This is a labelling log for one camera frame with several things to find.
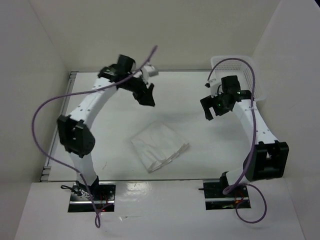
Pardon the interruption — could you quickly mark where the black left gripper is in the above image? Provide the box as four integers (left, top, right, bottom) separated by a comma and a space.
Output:
120, 73, 155, 107

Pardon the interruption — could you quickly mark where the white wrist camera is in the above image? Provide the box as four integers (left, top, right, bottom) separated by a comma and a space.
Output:
140, 64, 159, 84
205, 78, 222, 98

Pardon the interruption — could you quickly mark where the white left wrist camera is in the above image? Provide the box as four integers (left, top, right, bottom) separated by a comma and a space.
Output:
140, 64, 159, 84

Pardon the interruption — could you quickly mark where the white pleated skirt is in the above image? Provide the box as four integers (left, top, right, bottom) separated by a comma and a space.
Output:
130, 121, 190, 173

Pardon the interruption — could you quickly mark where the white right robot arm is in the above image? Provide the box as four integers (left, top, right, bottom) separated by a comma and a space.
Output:
200, 75, 289, 197

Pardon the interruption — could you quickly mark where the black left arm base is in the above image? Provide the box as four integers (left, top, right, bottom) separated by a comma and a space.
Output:
60, 183, 116, 213

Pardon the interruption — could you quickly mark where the white plastic basket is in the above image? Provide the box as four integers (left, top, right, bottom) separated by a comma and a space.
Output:
208, 55, 267, 102

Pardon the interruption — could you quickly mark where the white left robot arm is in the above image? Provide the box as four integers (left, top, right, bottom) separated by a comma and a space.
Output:
57, 54, 159, 200

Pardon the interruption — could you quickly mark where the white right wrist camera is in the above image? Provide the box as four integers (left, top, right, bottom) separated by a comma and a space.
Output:
205, 78, 222, 98

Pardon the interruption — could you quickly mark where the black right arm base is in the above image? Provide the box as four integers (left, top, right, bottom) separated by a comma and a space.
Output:
198, 179, 251, 211

